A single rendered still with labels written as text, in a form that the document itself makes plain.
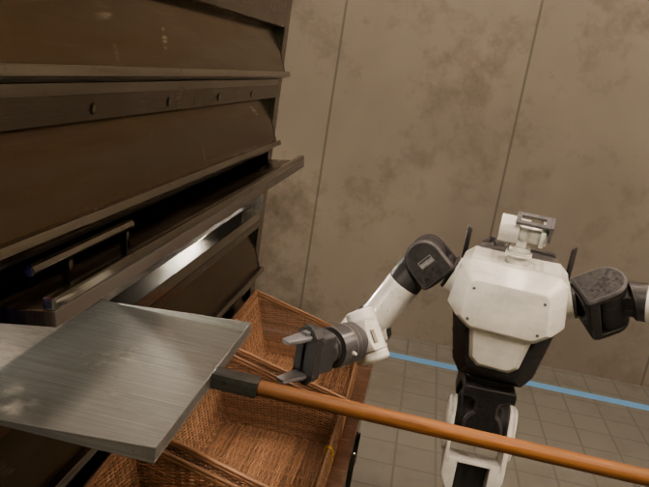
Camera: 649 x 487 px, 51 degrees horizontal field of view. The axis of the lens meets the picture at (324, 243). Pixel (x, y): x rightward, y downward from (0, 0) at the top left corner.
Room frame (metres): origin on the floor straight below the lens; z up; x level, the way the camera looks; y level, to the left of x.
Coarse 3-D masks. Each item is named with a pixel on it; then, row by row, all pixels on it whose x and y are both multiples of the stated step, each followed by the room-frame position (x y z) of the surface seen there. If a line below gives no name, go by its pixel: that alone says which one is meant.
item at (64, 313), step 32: (256, 160) 2.62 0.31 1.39; (288, 160) 2.63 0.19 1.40; (192, 192) 1.87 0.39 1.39; (224, 192) 1.88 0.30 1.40; (256, 192) 1.95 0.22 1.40; (160, 224) 1.45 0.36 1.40; (96, 256) 1.17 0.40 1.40; (160, 256) 1.25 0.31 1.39; (0, 288) 0.98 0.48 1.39; (32, 288) 0.98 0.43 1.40; (96, 288) 1.00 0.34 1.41; (0, 320) 0.89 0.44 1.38; (32, 320) 0.89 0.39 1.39; (64, 320) 0.90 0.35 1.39
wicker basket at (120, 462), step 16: (112, 464) 1.38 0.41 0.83; (128, 464) 1.45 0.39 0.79; (144, 464) 1.47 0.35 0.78; (160, 464) 1.47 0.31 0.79; (176, 464) 1.46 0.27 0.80; (192, 464) 1.46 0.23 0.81; (96, 480) 1.30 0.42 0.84; (112, 480) 1.37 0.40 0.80; (128, 480) 1.43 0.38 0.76; (144, 480) 1.47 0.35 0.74; (176, 480) 1.46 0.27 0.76; (192, 480) 1.46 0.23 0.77; (208, 480) 1.46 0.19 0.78; (224, 480) 1.45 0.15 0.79
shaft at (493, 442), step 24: (264, 384) 1.16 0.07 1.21; (312, 408) 1.15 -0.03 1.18; (336, 408) 1.14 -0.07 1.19; (360, 408) 1.14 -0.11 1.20; (432, 432) 1.11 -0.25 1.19; (456, 432) 1.11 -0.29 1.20; (480, 432) 1.12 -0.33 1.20; (528, 456) 1.09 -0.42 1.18; (552, 456) 1.09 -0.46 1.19; (576, 456) 1.09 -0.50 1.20; (624, 480) 1.08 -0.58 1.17; (648, 480) 1.07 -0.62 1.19
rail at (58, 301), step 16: (272, 176) 2.15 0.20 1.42; (240, 192) 1.79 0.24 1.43; (208, 208) 1.55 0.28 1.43; (176, 224) 1.36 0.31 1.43; (192, 224) 1.42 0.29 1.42; (160, 240) 1.25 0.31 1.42; (128, 256) 1.12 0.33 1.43; (96, 272) 1.01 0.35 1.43; (112, 272) 1.05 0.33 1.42; (64, 288) 0.92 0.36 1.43; (80, 288) 0.95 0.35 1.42; (48, 304) 0.88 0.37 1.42
